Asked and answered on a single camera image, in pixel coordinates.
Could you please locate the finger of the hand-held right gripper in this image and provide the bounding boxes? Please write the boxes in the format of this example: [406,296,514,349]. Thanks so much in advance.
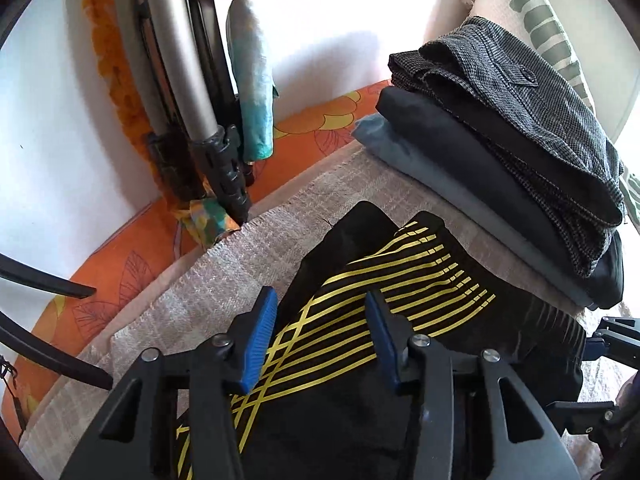
[562,400,623,437]
[584,316,640,362]

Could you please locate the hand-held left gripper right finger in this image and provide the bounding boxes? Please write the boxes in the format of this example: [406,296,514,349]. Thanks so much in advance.
[364,290,586,480]

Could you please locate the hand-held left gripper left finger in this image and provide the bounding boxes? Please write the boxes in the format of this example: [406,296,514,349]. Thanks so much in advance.
[60,286,279,480]

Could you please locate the black pants with yellow stripes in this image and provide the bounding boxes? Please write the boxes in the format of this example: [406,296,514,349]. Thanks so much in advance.
[175,201,587,480]

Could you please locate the folded blue-grey pants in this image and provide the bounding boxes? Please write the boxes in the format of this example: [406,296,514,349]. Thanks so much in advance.
[352,114,596,308]

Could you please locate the folded dark navy pants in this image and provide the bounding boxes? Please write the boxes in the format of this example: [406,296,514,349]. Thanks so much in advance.
[375,87,625,310]

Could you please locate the folded grey tweed pants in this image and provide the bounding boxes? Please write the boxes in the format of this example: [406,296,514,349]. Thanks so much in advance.
[389,16,626,277]

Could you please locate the beige woven blanket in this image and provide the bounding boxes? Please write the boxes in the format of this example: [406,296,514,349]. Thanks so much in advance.
[20,140,640,480]

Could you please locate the colourful cloth strip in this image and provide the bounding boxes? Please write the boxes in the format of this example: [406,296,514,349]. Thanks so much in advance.
[174,198,242,249]

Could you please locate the orange floral bedsheet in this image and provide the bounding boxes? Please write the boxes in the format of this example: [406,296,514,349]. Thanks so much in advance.
[0,80,396,441]

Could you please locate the black curved bar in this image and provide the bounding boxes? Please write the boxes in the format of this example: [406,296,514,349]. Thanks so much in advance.
[0,254,97,299]
[0,310,114,391]

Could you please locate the silver and black tripod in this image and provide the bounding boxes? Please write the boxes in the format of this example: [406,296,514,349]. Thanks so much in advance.
[134,0,252,226]

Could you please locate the teal wrapped cloth bundle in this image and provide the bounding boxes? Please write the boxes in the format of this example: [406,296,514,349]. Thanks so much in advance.
[225,0,279,163]

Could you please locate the orange marigold garland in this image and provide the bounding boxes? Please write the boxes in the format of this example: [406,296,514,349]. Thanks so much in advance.
[79,0,162,183]

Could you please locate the cream pillow with green print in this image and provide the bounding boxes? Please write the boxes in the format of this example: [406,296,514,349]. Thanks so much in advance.
[470,0,640,236]

